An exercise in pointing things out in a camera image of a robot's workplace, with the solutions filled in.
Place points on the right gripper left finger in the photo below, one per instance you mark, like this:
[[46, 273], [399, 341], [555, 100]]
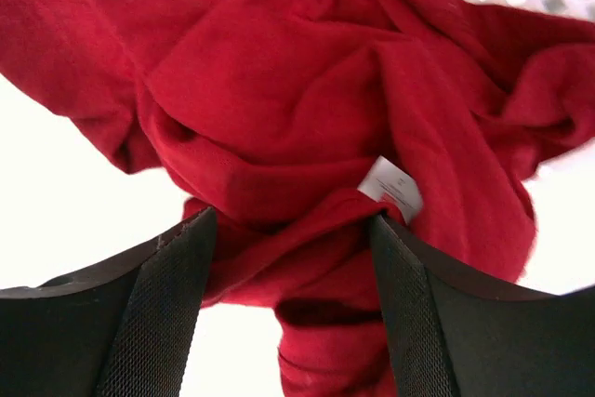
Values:
[[121, 327]]

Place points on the dark red t shirt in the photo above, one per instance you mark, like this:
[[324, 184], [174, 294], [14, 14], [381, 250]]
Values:
[[273, 112]]

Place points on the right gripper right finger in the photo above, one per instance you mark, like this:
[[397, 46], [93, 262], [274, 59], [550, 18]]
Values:
[[455, 331]]

